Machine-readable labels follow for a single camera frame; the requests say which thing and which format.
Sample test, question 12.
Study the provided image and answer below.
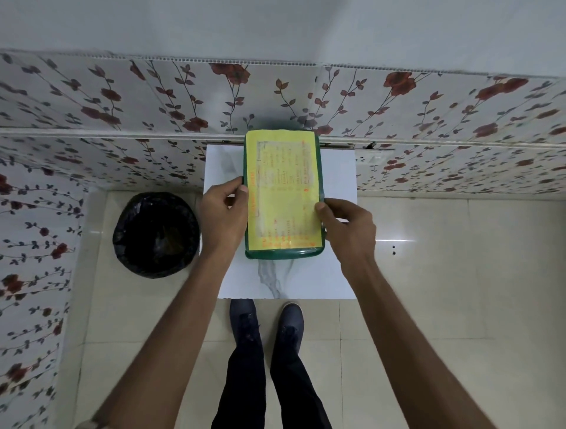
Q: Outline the person's trouser leg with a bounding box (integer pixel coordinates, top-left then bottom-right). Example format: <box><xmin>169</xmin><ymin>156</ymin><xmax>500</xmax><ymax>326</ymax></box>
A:
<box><xmin>270</xmin><ymin>342</ymin><xmax>332</xmax><ymax>429</ymax></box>
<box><xmin>211</xmin><ymin>338</ymin><xmax>267</xmax><ymax>429</ymax></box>

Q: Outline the person's left hand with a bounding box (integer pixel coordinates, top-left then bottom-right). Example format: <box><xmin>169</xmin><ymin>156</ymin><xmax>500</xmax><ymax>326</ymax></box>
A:
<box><xmin>196</xmin><ymin>177</ymin><xmax>250</xmax><ymax>260</ymax></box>

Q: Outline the person's left dark shoe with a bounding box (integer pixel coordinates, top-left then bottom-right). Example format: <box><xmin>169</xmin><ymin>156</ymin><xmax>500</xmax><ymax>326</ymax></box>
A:
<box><xmin>229</xmin><ymin>299</ymin><xmax>265</xmax><ymax>355</ymax></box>

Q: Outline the green box with yellow label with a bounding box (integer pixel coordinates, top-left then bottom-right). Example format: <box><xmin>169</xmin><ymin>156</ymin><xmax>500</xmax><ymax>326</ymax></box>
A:
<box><xmin>244</xmin><ymin>129</ymin><xmax>328</xmax><ymax>260</ymax></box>

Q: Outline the person's right trouser leg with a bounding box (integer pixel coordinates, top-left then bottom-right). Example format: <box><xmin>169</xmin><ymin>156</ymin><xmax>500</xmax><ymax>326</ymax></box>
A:
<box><xmin>270</xmin><ymin>342</ymin><xmax>332</xmax><ymax>429</ymax></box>

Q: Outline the person's dark shoe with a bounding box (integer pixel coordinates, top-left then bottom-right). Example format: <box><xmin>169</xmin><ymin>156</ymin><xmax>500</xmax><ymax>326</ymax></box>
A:
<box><xmin>229</xmin><ymin>299</ymin><xmax>265</xmax><ymax>355</ymax></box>
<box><xmin>275</xmin><ymin>302</ymin><xmax>305</xmax><ymax>355</ymax></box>

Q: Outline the person's right hand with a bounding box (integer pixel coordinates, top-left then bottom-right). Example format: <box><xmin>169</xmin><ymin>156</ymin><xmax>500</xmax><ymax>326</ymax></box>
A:
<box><xmin>314</xmin><ymin>197</ymin><xmax>378</xmax><ymax>270</ymax></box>

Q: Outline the black trash bin with bag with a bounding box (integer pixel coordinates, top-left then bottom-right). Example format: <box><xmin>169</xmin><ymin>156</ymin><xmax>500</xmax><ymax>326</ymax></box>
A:
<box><xmin>112</xmin><ymin>192</ymin><xmax>200</xmax><ymax>279</ymax></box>

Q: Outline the person's left forearm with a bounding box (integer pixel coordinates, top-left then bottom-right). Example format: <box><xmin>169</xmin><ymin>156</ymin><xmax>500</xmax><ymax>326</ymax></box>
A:
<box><xmin>91</xmin><ymin>248</ymin><xmax>237</xmax><ymax>429</ymax></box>

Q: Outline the person's right dark shoe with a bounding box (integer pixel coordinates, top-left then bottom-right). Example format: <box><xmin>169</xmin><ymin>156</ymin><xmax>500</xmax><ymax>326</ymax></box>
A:
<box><xmin>275</xmin><ymin>302</ymin><xmax>305</xmax><ymax>355</ymax></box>

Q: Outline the person's left trouser leg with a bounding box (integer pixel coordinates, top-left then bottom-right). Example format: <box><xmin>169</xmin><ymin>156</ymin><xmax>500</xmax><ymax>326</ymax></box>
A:
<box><xmin>211</xmin><ymin>338</ymin><xmax>267</xmax><ymax>429</ymax></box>

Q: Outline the person's right forearm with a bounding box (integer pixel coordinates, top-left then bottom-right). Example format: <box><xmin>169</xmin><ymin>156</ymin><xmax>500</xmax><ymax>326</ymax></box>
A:
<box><xmin>340</xmin><ymin>255</ymin><xmax>498</xmax><ymax>429</ymax></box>

